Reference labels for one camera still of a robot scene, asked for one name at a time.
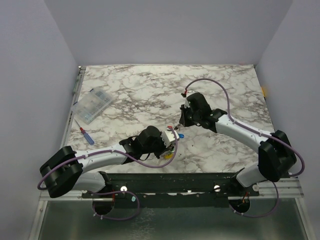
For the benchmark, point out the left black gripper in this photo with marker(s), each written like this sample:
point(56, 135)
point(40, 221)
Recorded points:
point(164, 149)

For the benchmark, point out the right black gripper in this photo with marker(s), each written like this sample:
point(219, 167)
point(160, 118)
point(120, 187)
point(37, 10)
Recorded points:
point(184, 119)

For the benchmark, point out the yellow key tag with key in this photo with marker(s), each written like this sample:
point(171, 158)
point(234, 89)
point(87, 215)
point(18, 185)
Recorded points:
point(168, 156)

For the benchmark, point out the silver key organiser with rings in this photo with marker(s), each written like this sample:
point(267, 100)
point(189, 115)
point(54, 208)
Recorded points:
point(162, 160)

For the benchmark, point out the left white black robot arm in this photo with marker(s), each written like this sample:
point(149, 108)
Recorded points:
point(68, 169)

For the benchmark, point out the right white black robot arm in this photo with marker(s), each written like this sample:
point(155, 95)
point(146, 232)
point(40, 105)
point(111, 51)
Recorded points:
point(275, 154)

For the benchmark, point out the blue red screwdriver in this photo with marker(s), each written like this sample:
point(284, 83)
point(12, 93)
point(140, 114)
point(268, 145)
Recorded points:
point(85, 134)

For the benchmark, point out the clear plastic screw box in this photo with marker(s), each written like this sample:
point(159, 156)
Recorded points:
point(92, 104)

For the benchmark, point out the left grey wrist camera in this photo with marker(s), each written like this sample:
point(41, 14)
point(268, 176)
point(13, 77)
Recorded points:
point(169, 137)

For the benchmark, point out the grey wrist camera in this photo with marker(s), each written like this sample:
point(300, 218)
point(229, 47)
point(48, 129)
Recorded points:
point(169, 137)
point(188, 101)

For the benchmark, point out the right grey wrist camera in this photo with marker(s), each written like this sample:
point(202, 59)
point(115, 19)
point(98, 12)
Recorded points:
point(188, 101)

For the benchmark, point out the black mounting base rail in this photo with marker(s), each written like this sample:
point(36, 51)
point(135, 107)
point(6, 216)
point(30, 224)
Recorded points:
point(181, 190)

